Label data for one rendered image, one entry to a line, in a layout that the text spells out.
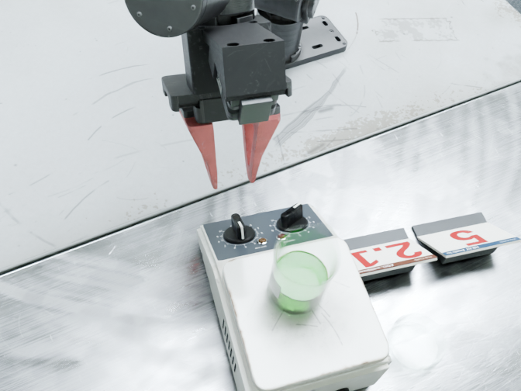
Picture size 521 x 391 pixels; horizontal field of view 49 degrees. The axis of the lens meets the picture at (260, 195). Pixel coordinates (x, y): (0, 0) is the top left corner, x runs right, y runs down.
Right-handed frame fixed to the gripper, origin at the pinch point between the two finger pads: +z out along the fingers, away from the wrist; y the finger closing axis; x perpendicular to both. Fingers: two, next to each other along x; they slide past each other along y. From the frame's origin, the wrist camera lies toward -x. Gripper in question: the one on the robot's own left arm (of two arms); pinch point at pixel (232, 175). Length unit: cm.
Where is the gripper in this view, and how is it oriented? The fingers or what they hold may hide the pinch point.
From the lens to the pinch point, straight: 53.4
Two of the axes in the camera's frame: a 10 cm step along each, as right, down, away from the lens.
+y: 9.6, -1.6, 2.2
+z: 0.5, 8.9, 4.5
